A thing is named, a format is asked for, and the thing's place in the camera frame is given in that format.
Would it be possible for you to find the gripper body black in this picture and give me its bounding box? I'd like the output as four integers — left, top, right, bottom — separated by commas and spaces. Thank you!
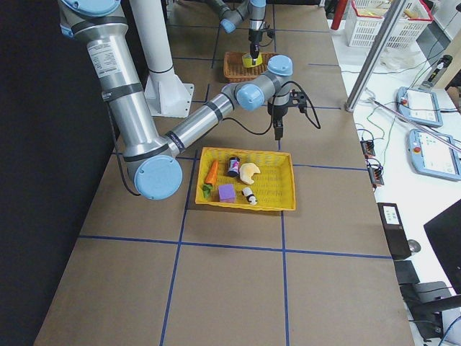
249, 29, 263, 50
267, 89, 308, 121

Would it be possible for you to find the yellow tape roll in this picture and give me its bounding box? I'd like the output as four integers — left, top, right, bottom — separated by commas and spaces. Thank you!
242, 53, 263, 68

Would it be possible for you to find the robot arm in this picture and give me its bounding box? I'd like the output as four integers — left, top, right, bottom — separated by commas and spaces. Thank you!
58, 1, 293, 200
204, 0, 270, 67

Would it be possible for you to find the brown wicker basket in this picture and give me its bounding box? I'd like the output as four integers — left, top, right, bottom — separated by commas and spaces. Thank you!
223, 52, 277, 83

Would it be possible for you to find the yellow woven plastic basket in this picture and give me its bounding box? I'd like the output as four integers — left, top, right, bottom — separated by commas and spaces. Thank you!
195, 147, 296, 211

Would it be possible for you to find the cream croissant toy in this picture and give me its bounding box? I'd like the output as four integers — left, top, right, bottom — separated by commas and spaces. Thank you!
239, 162, 261, 185

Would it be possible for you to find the small dark can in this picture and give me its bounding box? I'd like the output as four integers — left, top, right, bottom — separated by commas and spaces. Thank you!
227, 156, 240, 177

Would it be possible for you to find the panda toy figure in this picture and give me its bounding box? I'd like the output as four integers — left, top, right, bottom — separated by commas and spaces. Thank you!
241, 187, 258, 205

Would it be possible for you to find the orange carrot toy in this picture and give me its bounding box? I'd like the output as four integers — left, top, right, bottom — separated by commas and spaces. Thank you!
205, 160, 219, 186

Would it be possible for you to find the purple foam block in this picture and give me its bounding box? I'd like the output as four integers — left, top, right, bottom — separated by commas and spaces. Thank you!
218, 184, 236, 203

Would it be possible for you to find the red cylinder object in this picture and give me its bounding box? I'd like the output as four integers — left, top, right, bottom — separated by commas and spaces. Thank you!
331, 0, 348, 30

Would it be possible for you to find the white plastic crate red rim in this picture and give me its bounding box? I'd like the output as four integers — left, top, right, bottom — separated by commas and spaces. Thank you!
344, 1, 391, 48

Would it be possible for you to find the upper teach pendant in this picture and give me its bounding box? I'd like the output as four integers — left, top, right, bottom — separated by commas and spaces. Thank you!
396, 86, 443, 128

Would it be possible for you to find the teach pendant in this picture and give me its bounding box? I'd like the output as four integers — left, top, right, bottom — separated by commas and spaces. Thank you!
396, 86, 443, 128
408, 129, 460, 181

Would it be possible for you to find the lower teach pendant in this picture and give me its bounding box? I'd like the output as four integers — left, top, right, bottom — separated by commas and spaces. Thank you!
408, 129, 460, 181

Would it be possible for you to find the black box device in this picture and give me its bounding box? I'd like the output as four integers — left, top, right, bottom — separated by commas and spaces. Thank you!
377, 203, 411, 260

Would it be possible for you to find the black monitor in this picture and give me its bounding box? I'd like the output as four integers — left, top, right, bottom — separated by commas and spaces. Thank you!
424, 200, 461, 294

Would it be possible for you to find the aluminium frame post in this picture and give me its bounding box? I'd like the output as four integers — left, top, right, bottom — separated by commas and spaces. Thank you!
345, 0, 407, 112

